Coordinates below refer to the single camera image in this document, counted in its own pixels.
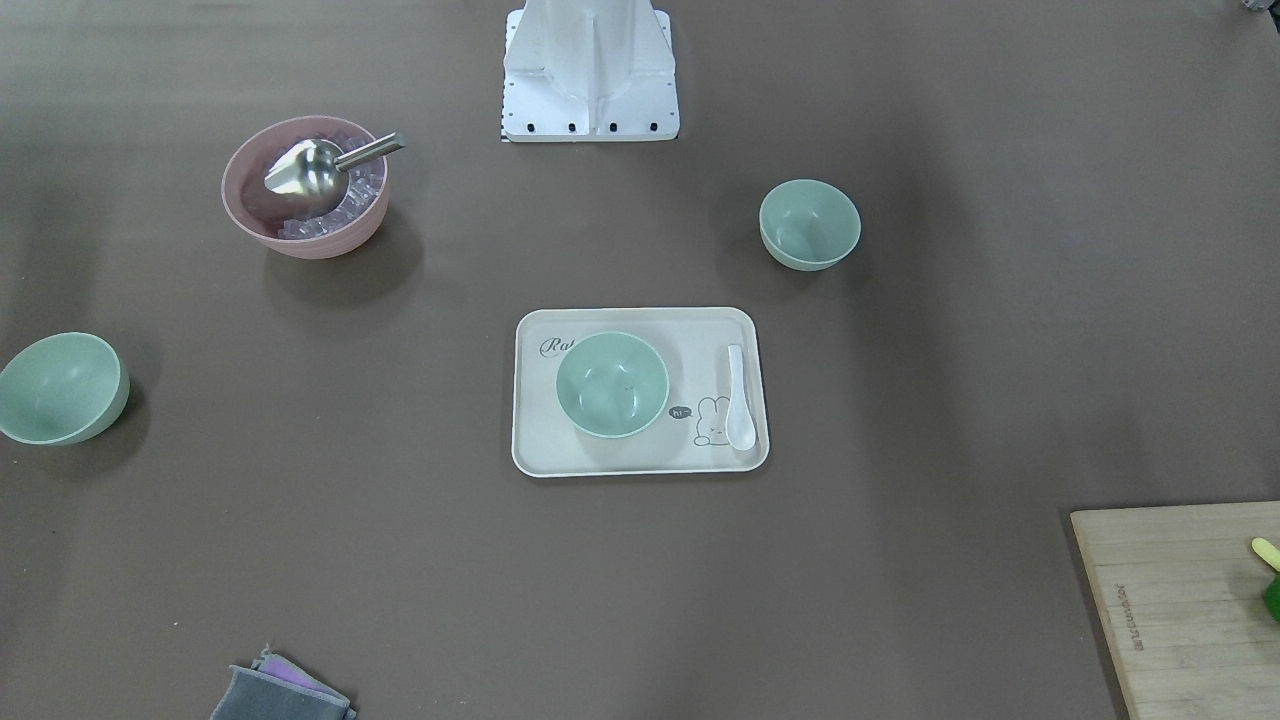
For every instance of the green bowl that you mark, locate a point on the green bowl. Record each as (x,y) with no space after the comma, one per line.
(808,225)
(62,390)
(612,385)

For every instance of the green bowl on tray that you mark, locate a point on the green bowl on tray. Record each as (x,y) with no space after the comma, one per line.
(612,385)

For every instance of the cream rabbit tray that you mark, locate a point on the cream rabbit tray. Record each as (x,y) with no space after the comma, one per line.
(688,437)

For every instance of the white ceramic spoon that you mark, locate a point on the white ceramic spoon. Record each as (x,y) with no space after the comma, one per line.
(740,426)

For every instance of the clear ice cubes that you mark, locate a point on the clear ice cubes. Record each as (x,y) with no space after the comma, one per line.
(360,194)

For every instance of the pink bowl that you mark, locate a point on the pink bowl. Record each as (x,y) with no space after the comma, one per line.
(258,152)

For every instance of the metal scoop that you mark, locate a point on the metal scoop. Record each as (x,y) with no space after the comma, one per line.
(311,177)

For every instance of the grey folded cloth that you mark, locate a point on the grey folded cloth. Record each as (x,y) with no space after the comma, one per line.
(274,687)

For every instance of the wooden cutting board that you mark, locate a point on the wooden cutting board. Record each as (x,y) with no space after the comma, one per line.
(1180,594)

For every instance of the yellow plastic knife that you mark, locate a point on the yellow plastic knife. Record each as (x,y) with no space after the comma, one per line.
(1267,552)

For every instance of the green lime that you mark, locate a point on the green lime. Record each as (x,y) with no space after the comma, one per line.
(1271,598)

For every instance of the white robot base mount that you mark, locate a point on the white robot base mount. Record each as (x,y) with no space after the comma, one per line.
(589,71)

